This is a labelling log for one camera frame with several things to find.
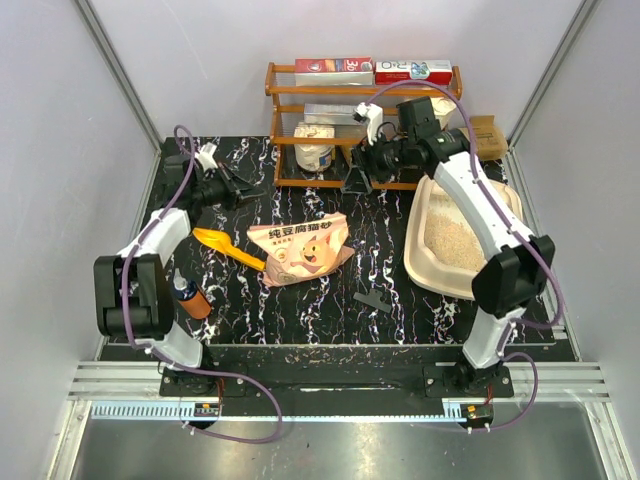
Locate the red white box right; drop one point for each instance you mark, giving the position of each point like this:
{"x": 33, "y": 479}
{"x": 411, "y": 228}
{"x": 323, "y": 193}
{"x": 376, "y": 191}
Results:
{"x": 435, "y": 71}

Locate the red silver box left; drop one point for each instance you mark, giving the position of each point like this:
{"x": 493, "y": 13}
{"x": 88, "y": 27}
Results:
{"x": 350, "y": 71}

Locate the yellow plastic litter scoop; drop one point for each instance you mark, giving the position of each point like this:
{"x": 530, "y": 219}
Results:
{"x": 221, "y": 242}

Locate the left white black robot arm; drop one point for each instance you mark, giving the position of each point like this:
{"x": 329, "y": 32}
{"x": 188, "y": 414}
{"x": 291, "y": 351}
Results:
{"x": 132, "y": 295}

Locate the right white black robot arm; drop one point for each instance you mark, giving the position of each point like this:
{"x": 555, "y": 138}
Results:
{"x": 518, "y": 261}

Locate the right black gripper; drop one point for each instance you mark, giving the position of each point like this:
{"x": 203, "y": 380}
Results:
{"x": 369, "y": 160}

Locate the wooden shelf rack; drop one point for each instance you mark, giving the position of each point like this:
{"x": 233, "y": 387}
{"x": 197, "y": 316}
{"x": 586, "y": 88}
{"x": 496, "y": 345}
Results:
{"x": 289, "y": 103}

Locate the white paper bag on shelf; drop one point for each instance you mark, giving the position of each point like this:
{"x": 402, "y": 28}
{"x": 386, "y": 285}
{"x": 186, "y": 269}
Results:
{"x": 443, "y": 109}

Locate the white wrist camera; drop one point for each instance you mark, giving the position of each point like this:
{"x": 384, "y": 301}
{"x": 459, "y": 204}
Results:
{"x": 205, "y": 158}
{"x": 372, "y": 116}

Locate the beige litter box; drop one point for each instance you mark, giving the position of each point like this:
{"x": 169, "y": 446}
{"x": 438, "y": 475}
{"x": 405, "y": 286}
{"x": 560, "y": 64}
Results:
{"x": 442, "y": 254}

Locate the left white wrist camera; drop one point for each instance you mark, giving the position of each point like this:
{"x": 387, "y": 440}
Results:
{"x": 205, "y": 158}

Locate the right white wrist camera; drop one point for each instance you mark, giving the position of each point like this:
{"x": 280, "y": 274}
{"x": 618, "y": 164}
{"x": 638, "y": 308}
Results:
{"x": 372, "y": 116}

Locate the brown cardboard boxes right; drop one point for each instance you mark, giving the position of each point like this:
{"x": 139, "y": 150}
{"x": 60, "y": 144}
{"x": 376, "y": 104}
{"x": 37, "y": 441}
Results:
{"x": 491, "y": 142}

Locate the white bag lower shelf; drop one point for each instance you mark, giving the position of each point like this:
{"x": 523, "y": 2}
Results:
{"x": 314, "y": 158}

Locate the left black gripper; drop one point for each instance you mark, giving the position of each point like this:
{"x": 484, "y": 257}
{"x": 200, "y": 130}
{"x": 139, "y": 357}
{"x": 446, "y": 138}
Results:
{"x": 236, "y": 188}

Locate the pink cat litter bag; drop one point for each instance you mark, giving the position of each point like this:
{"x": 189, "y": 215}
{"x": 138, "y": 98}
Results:
{"x": 304, "y": 251}

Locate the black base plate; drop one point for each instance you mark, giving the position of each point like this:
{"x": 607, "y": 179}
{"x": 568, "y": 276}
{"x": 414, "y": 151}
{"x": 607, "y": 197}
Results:
{"x": 431, "y": 371}

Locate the silver box middle shelf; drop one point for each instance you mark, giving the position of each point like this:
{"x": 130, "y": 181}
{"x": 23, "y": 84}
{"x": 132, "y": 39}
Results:
{"x": 330, "y": 114}

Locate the orange spray bottle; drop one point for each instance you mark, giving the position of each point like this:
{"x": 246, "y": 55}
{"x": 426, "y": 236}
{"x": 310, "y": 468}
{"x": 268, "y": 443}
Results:
{"x": 190, "y": 296}

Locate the black bag clip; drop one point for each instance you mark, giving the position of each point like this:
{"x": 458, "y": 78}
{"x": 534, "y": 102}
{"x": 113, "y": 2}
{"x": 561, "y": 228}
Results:
{"x": 373, "y": 299}

